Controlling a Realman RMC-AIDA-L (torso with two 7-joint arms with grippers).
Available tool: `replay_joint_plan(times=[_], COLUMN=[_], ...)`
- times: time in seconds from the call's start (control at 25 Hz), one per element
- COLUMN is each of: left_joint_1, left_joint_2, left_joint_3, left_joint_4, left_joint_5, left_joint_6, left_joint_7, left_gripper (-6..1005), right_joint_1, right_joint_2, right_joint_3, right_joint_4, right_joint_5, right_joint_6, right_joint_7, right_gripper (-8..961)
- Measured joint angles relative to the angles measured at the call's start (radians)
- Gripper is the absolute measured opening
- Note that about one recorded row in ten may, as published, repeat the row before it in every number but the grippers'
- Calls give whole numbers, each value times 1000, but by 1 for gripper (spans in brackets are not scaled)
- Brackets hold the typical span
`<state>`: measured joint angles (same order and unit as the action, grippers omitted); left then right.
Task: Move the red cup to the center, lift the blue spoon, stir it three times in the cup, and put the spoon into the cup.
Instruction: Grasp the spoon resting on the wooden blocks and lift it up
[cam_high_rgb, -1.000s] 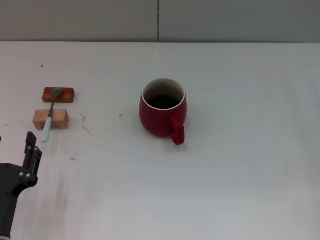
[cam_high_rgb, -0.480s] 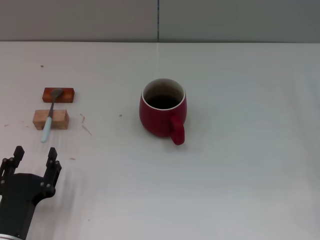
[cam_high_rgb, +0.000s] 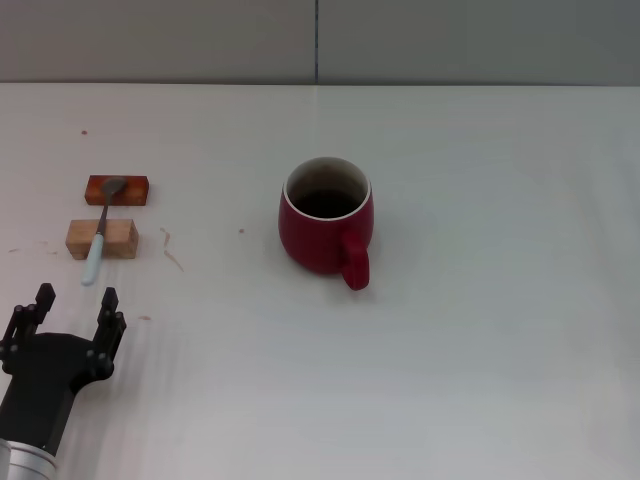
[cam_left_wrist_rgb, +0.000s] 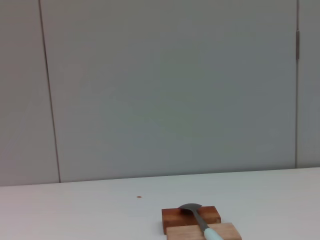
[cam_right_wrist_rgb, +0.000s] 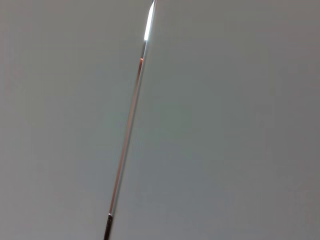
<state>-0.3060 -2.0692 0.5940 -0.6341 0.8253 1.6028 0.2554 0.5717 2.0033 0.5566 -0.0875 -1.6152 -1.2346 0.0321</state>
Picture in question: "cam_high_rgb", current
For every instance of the dark coffee liquid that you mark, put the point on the dark coffee liquid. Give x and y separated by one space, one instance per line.
327 202

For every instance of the light wooden block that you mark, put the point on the light wooden block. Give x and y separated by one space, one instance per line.
120 240

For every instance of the dark reddish wooden block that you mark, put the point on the dark reddish wooden block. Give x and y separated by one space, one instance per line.
135 192

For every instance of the red ceramic cup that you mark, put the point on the red ceramic cup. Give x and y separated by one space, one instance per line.
310 245

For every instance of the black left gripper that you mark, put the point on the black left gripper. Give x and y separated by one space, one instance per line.
45 380

